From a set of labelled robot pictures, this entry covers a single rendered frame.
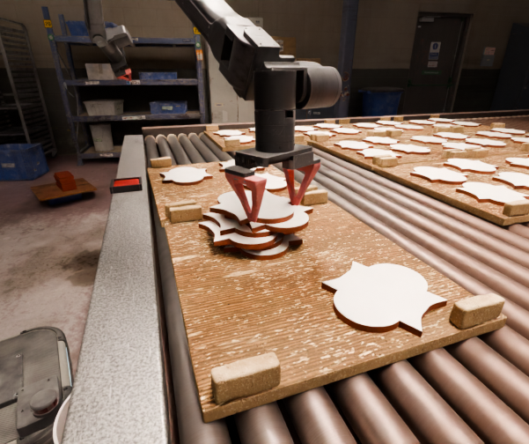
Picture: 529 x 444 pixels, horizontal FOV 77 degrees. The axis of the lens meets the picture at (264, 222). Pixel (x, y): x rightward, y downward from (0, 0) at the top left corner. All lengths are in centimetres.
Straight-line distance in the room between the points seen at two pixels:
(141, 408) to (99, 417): 4
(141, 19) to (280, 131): 548
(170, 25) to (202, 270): 549
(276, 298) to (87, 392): 22
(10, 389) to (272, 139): 122
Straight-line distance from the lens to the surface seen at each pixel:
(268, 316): 40
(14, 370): 152
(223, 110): 534
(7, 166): 503
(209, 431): 33
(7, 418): 140
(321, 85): 50
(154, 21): 588
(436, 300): 45
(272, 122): 46
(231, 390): 31
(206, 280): 46
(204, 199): 75
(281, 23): 609
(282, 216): 50
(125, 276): 54
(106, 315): 47
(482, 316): 45
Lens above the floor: 119
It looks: 24 degrees down
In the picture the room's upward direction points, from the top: straight up
